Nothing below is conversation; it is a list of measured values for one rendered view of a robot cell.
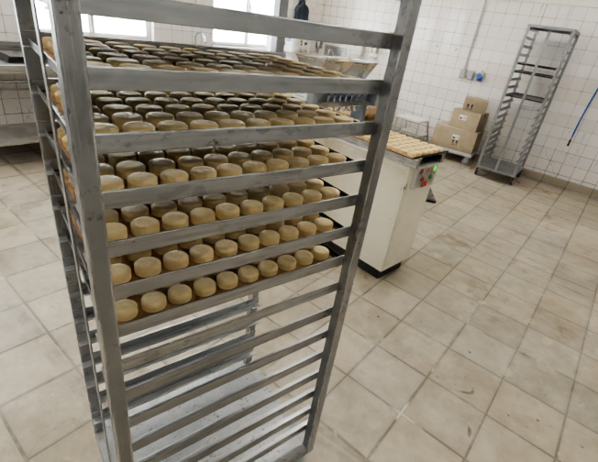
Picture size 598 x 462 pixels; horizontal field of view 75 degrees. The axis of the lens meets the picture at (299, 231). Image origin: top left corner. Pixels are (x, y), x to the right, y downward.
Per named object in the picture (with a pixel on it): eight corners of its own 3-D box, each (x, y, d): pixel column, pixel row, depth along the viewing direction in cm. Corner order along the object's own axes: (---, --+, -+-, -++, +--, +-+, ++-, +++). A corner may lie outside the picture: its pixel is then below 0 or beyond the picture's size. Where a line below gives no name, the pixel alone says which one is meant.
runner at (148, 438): (322, 349, 127) (324, 342, 126) (327, 355, 125) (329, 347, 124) (113, 450, 90) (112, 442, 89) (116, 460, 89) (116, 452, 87)
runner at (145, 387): (332, 306, 119) (334, 298, 117) (337, 312, 117) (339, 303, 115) (105, 398, 82) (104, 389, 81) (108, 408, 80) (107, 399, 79)
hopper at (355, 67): (292, 74, 268) (294, 52, 261) (345, 76, 303) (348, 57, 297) (322, 82, 250) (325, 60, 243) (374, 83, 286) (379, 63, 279)
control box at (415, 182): (408, 188, 240) (414, 166, 234) (428, 181, 255) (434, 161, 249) (413, 190, 238) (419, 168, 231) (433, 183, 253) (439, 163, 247)
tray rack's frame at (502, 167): (484, 163, 571) (535, 27, 487) (521, 174, 546) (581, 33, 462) (472, 171, 524) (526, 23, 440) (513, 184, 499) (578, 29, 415)
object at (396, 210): (308, 237, 312) (326, 126, 270) (337, 227, 334) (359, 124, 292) (378, 282, 270) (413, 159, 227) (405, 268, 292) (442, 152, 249)
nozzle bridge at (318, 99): (276, 124, 280) (281, 73, 264) (342, 118, 326) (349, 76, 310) (307, 137, 260) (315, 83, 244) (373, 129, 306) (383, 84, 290)
